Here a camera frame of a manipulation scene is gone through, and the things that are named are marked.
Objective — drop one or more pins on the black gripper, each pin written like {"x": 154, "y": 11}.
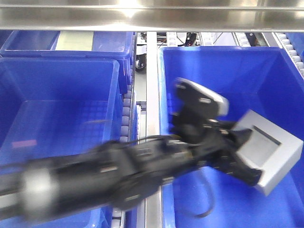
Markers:
{"x": 208, "y": 142}

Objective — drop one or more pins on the gray square base block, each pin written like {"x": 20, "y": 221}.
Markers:
{"x": 270, "y": 149}

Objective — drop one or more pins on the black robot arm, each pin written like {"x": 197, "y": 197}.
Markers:
{"x": 123, "y": 174}

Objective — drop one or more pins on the blue target bin right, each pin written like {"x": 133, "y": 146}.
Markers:
{"x": 261, "y": 79}

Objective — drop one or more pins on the blue bin left back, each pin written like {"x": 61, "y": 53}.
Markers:
{"x": 117, "y": 45}

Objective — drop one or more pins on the blue bin left front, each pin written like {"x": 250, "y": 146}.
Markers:
{"x": 56, "y": 107}

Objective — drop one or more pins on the steel shelf beam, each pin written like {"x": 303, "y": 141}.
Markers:
{"x": 154, "y": 15}

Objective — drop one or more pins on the wrist camera black silver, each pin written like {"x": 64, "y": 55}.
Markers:
{"x": 201, "y": 100}

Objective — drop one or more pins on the steel divider rail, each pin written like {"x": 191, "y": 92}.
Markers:
{"x": 153, "y": 204}

